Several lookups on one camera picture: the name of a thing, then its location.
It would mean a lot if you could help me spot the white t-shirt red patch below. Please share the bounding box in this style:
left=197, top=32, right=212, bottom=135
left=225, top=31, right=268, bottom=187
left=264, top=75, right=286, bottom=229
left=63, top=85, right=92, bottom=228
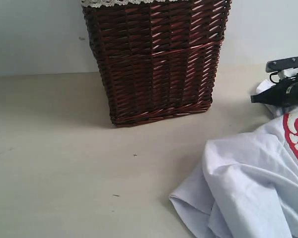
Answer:
left=168, top=78, right=298, bottom=238

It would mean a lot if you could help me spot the dark red wicker basket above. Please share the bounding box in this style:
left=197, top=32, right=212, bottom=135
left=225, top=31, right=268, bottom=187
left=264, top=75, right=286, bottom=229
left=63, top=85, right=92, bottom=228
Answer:
left=82, top=0, right=231, bottom=127

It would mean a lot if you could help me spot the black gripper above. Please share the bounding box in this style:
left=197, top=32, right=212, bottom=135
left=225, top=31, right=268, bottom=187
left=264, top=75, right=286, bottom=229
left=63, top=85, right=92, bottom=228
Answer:
left=250, top=78, right=298, bottom=108

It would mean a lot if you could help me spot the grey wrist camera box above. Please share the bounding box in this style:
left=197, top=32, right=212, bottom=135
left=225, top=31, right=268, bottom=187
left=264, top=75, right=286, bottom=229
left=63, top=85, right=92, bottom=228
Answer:
left=265, top=57, right=298, bottom=84

